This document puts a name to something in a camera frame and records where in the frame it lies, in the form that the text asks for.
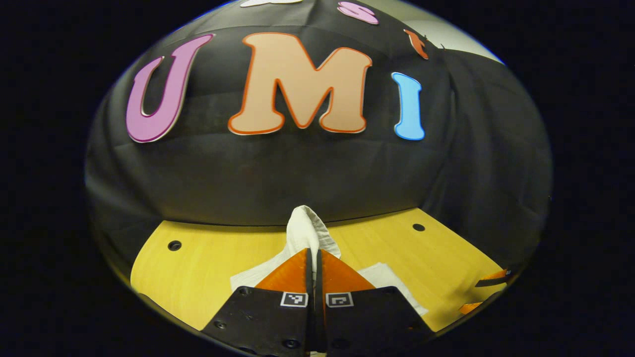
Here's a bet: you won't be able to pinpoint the black backdrop cloth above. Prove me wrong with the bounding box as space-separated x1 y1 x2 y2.
84 0 554 278

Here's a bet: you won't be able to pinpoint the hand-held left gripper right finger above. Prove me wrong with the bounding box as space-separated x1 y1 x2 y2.
315 248 435 356

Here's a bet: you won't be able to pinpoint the white jeans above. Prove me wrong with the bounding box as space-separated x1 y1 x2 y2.
230 205 429 318

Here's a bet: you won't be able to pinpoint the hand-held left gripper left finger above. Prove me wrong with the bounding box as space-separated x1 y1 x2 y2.
201 248 316 356

